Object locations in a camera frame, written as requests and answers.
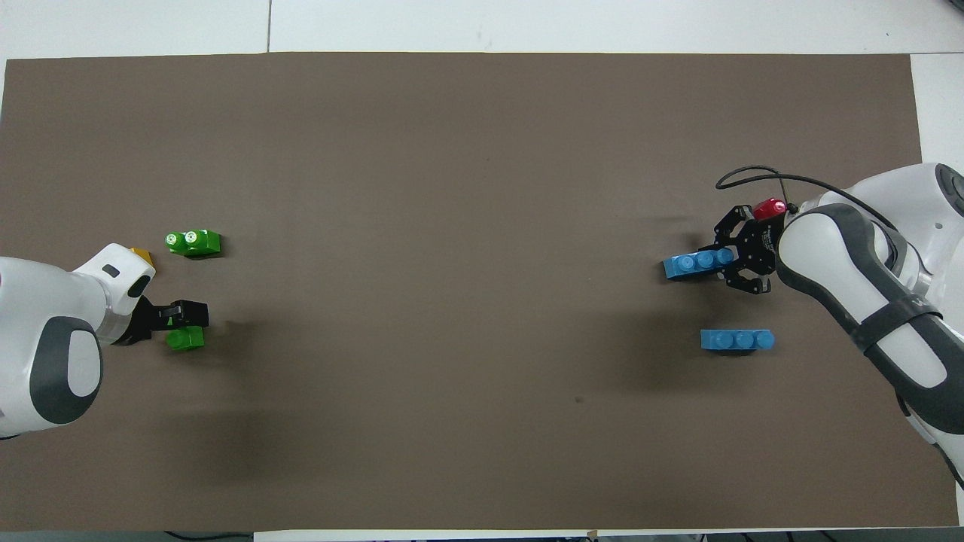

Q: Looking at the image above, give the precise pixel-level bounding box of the green brick with stickers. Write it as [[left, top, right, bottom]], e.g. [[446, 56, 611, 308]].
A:
[[165, 229, 222, 259]]

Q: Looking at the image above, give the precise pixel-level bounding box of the plain green brick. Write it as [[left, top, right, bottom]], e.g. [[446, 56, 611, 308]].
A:
[[165, 325, 206, 352]]

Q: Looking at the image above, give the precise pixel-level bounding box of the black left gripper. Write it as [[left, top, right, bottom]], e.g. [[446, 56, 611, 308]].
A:
[[113, 295, 210, 348]]

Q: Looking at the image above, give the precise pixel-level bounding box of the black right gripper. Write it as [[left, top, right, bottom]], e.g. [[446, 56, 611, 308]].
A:
[[697, 203, 786, 296]]

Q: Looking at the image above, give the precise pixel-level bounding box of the blue three-stud brick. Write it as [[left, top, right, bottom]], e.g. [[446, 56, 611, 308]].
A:
[[700, 328, 776, 355], [663, 247, 736, 282]]

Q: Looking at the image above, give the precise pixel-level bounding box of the brown table mat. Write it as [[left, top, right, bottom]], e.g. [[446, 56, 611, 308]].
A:
[[0, 51, 959, 531]]

